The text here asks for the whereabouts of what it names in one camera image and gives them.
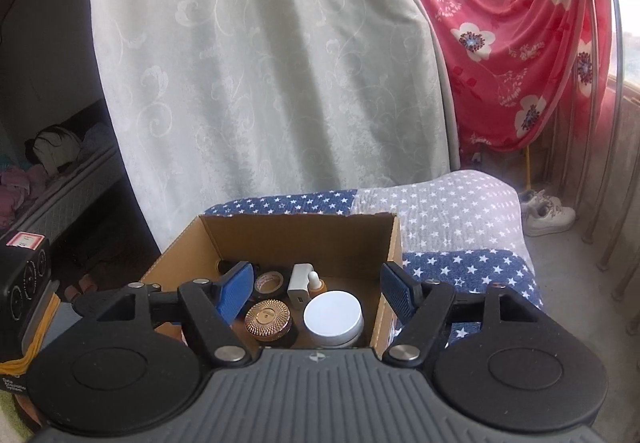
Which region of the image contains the light blue cloth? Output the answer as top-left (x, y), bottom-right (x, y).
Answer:
top-left (82, 123), bottom-right (113, 156)

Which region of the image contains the white pill bottle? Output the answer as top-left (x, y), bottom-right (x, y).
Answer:
top-left (302, 290), bottom-right (366, 348)

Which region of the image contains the grey mattress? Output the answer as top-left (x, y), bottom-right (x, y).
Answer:
top-left (0, 143), bottom-right (121, 244)

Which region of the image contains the blue white star blanket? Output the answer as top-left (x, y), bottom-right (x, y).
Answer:
top-left (202, 170), bottom-right (543, 354)

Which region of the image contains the white patterned curtain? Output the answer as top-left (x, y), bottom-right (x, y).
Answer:
top-left (87, 0), bottom-right (453, 249)

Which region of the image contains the white sneakers pair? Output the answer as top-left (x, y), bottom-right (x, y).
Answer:
top-left (520, 189), bottom-right (578, 238)

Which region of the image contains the pink clothes pile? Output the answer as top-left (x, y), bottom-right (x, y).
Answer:
top-left (0, 165), bottom-right (48, 231)

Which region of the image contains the rose gold lid cream jar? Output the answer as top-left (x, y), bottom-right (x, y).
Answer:
top-left (245, 299), bottom-right (293, 344)

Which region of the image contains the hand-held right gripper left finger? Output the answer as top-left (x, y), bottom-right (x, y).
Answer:
top-left (95, 263), bottom-right (256, 366)

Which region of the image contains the white charger plug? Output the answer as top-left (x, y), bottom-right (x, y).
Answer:
top-left (287, 263), bottom-right (316, 311)

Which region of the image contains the red floral blanket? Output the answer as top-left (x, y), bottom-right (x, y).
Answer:
top-left (405, 0), bottom-right (613, 154)

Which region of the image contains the black tape roll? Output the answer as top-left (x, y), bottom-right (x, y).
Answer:
top-left (252, 270), bottom-right (286, 304)

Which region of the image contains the metal railing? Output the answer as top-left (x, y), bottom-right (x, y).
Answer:
top-left (550, 0), bottom-right (640, 274)

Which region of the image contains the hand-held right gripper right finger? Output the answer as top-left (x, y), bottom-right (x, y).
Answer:
top-left (380, 263), bottom-right (538, 366)

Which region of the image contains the brown cardboard box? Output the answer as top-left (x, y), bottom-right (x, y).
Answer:
top-left (140, 213), bottom-right (403, 359)

